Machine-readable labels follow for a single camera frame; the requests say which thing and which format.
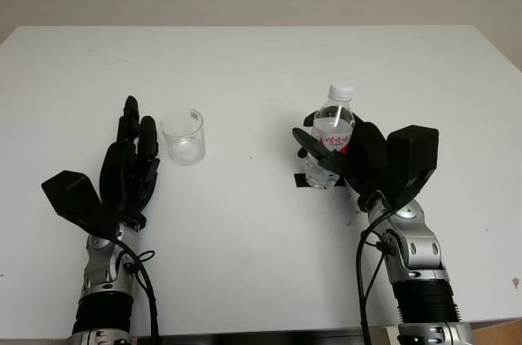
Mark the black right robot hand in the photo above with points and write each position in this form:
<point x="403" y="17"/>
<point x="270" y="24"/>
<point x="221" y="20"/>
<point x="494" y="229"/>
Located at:
<point x="371" y="157"/>

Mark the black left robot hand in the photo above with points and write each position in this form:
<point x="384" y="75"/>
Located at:
<point x="122" y="173"/>

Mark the clear plastic water bottle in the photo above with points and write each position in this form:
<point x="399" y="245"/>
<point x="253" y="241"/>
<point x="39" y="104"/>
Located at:
<point x="332" y="125"/>

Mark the clear glass cup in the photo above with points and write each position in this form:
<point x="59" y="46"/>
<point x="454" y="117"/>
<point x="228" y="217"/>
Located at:
<point x="183" y="145"/>

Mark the black robot torso edge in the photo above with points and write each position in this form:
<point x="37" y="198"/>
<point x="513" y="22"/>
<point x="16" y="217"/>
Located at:
<point x="244" y="340"/>

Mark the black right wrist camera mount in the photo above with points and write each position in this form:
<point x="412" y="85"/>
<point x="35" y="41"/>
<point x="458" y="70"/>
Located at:
<point x="416" y="157"/>

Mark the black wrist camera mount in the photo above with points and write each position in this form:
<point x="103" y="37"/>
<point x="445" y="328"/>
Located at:
<point x="416" y="157"/>
<point x="73" y="198"/>

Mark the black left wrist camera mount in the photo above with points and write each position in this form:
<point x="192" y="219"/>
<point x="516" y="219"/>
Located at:
<point x="73" y="198"/>

